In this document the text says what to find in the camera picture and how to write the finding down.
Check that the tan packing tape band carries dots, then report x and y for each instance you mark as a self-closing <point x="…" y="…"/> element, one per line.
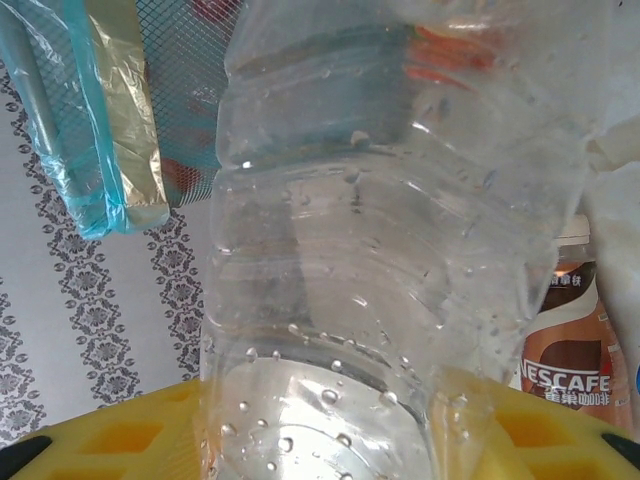
<point x="135" y="150"/>

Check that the clear bottle green label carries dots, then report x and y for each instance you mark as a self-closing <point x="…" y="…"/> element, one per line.
<point x="375" y="225"/>

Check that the blue plastic bin liner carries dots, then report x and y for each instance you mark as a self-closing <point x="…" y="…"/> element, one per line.
<point x="60" y="125"/>

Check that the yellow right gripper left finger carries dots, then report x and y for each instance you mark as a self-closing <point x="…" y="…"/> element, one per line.
<point x="100" y="440"/>

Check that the grey metal mesh bin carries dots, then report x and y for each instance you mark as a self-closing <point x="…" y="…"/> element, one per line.
<point x="190" y="100"/>

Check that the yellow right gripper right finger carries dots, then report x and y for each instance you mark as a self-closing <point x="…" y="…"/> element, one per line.
<point x="540" y="440"/>

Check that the brown Nescafe coffee bottle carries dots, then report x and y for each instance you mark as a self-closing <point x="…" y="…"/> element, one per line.
<point x="565" y="350"/>

